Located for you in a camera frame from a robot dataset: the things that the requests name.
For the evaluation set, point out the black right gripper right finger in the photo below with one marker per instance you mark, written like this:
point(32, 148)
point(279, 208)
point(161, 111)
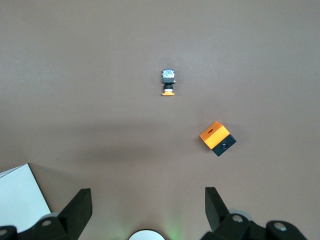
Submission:
point(217, 215)

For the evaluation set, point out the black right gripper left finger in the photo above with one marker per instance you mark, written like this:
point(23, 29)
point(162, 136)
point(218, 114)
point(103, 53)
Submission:
point(75, 212)

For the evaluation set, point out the white plastic drawer cabinet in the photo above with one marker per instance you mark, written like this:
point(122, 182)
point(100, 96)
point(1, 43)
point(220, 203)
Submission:
point(17, 195)

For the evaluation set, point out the orange and black button box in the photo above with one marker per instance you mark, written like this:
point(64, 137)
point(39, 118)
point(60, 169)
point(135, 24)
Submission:
point(215, 137)

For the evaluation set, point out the orange mushroom pushbutton switch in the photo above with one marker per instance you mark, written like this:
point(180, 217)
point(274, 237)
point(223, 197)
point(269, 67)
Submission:
point(168, 80)

